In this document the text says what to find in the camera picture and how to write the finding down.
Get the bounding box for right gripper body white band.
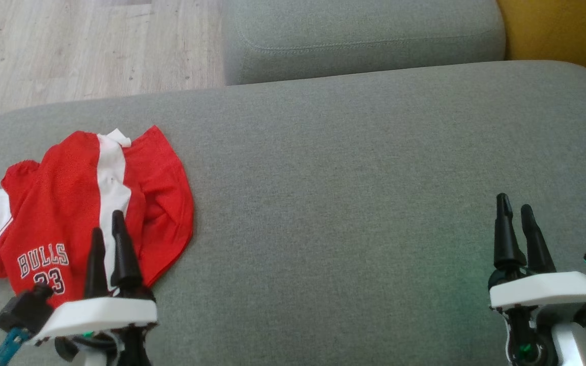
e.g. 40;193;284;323
488;269;586;310

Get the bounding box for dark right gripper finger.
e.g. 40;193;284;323
494;193;526;270
521;204;556;273

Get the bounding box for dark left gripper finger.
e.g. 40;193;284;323
84;227;109;298
111;210;143;293

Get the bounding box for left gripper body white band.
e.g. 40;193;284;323
34;287;158;340

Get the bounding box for red Bulls basketball shorts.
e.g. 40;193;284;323
0;126;194;309

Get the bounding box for large grey sofa seat cushion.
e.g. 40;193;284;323
0;60;586;366

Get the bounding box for wide yellow sofa back cushion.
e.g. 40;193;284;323
496;0;586;93

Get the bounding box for left camera cable teal plug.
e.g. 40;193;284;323
0;327;32;366

